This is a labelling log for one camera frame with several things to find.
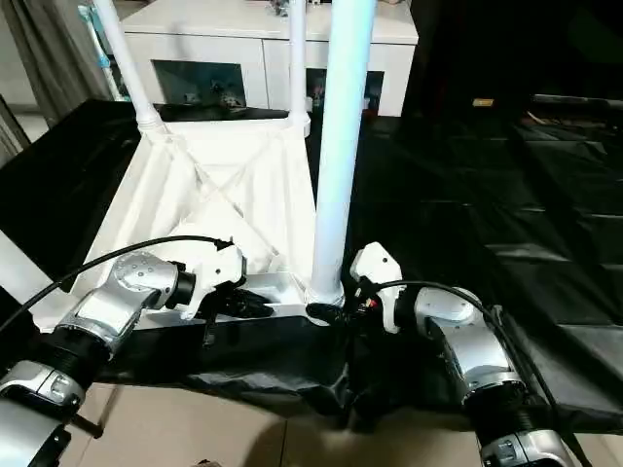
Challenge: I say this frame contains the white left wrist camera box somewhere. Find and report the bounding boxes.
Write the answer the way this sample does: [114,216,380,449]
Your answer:
[183,241,246,324]

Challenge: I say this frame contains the white plastic table top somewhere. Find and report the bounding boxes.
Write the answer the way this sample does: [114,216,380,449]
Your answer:
[29,112,348,334]

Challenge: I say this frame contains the grey curtain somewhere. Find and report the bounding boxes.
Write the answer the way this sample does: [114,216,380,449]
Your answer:
[0,0,103,162]

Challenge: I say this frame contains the black mat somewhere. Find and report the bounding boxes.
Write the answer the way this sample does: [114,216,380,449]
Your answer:
[0,92,623,434]

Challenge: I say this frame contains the white cabinet with glass doors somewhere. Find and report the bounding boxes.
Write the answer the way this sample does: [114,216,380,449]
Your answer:
[117,0,420,118]

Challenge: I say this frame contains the light blue plastic item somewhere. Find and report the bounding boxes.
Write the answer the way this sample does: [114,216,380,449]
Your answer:
[76,0,132,103]

